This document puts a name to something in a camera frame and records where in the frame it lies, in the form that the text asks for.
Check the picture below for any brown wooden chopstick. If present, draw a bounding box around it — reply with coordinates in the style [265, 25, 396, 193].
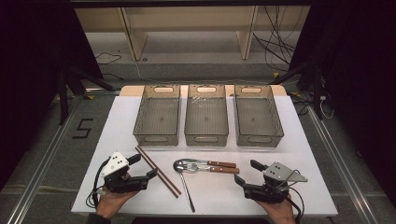
[136, 145, 182, 195]
[134, 147, 180, 199]

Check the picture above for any wooden-handled steel fork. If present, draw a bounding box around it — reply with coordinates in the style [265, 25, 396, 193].
[181, 163, 241, 175]

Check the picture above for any long steel spoon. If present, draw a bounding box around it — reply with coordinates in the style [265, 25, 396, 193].
[173, 161, 196, 214]

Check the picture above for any black tripod stand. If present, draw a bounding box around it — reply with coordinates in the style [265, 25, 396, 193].
[270, 62, 325, 120]
[57, 66, 116, 125]

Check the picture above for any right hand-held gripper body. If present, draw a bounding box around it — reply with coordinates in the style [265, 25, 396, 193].
[244, 161, 308, 204]

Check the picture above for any person's left hand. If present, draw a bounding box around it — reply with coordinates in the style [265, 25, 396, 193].
[95, 186, 139, 218]

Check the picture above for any dark curtain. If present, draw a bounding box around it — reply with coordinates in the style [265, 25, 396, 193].
[0, 0, 105, 188]
[289, 0, 396, 203]

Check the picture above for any bundle of black cables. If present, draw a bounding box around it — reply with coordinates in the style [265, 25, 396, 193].
[252, 6, 304, 73]

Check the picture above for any white floor cable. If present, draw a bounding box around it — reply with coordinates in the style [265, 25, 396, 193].
[318, 94, 335, 120]

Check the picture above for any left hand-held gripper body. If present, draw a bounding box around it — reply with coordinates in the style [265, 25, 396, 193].
[100, 151, 148, 194]

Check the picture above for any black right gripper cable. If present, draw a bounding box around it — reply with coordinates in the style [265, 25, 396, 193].
[279, 169, 305, 223]

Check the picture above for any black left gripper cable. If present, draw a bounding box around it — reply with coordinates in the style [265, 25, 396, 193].
[85, 158, 110, 209]

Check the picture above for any wooden-handled steel knife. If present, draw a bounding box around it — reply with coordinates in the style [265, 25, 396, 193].
[174, 158, 237, 169]

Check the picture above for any aluminium floor rail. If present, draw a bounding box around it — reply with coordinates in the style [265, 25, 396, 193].
[6, 96, 85, 224]
[306, 105, 379, 224]

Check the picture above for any person's right hand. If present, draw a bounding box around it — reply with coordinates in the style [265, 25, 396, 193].
[255, 194, 297, 224]

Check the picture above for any smoky translucent plastic bin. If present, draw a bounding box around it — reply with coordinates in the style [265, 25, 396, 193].
[184, 83, 230, 147]
[233, 84, 285, 148]
[133, 84, 181, 147]

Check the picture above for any thin black floor cable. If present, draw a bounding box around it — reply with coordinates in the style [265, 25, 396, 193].
[94, 51, 124, 82]

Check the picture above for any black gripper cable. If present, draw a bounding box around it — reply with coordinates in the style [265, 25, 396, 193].
[85, 158, 110, 209]
[279, 169, 305, 223]

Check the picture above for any light wooden desk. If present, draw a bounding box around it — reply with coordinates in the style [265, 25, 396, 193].
[74, 5, 312, 62]

